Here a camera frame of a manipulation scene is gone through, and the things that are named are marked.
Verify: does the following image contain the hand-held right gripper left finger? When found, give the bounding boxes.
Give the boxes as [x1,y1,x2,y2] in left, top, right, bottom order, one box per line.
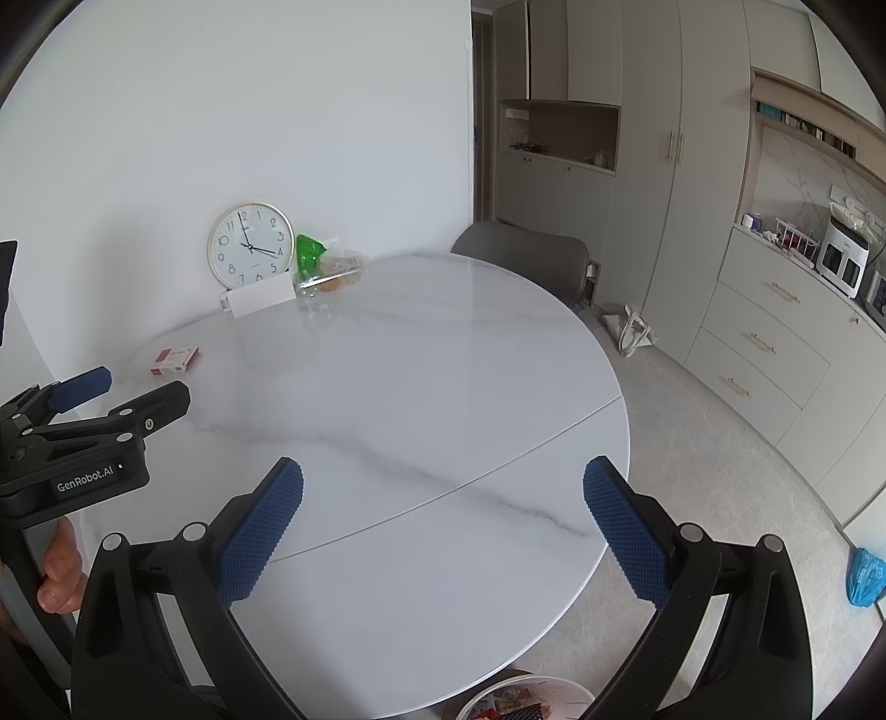
[73,457,306,720]

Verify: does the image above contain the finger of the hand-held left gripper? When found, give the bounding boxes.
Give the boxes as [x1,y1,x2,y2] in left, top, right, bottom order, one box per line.
[0,366,113,434]
[24,379,192,454]

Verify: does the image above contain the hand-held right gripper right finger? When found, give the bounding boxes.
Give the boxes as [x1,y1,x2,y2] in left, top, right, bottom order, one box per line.
[578,455,814,720]

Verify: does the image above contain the person's left hand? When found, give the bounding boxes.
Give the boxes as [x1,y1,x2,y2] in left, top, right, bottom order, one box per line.
[0,516,89,645]

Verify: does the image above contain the red and white box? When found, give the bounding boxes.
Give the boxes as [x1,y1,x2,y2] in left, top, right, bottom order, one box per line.
[151,345,200,377]

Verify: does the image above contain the black panel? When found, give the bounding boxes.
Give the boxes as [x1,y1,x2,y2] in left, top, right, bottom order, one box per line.
[0,240,18,347]

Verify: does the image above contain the white paper card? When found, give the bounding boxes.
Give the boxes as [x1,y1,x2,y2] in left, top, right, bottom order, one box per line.
[227,272,297,320]

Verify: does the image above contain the white tote bag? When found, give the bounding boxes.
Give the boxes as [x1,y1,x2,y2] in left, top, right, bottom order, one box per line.
[602,305,658,359]

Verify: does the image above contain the green plastic bag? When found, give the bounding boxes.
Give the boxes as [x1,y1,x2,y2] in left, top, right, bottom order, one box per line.
[296,234,328,274]

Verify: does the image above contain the clear plastic food container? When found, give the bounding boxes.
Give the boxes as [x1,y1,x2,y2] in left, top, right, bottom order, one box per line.
[294,249,368,295]

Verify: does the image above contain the beige drawer cabinet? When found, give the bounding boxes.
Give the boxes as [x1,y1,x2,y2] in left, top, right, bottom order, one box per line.
[682,225,886,513]

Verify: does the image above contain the blue plastic bag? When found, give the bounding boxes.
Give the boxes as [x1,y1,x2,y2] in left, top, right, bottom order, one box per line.
[846,548,886,609]

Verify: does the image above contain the grey chair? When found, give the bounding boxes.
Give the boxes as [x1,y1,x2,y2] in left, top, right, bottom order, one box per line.
[450,222,591,306]

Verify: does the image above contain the beige tall cabinet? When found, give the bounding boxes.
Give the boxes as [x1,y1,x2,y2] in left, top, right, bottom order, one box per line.
[493,0,755,361]

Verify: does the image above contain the white kitchen appliance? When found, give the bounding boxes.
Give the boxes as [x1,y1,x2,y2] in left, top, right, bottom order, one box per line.
[817,214,872,299]

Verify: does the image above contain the row of books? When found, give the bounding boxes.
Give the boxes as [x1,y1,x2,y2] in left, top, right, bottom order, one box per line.
[756,100,859,157]

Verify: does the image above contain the white round wall clock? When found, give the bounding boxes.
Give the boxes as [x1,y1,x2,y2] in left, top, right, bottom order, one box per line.
[206,201,295,290]

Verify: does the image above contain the white wire dish rack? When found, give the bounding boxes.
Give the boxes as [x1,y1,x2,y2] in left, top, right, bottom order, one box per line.
[771,218,821,270]

